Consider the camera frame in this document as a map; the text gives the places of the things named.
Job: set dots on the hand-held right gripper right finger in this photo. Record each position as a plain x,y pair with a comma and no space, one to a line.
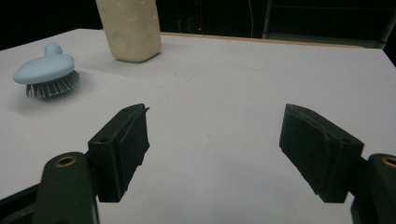
314,149

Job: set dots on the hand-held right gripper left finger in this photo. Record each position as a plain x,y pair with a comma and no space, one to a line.
116,149

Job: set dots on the light blue hairbrush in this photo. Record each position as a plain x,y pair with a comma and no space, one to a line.
45,68

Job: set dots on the metal stand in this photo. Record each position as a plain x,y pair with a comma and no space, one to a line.
323,39

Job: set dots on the cream plastic bottle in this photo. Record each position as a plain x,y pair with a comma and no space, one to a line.
132,29

